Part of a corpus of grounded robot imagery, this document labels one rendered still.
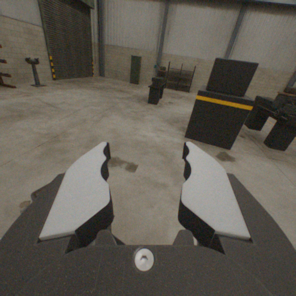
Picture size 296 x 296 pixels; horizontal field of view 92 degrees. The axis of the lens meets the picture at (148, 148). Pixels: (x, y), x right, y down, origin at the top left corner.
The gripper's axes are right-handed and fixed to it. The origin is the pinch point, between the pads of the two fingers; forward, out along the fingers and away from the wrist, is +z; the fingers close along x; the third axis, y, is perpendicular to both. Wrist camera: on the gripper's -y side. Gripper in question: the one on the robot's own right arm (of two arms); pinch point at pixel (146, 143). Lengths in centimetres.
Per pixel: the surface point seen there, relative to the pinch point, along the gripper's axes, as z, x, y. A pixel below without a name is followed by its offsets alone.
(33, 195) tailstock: 28, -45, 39
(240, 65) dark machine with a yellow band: 355, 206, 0
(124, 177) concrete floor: 165, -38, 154
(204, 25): 1271, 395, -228
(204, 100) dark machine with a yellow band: 337, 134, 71
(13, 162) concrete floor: 173, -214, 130
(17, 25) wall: 773, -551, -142
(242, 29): 1215, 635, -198
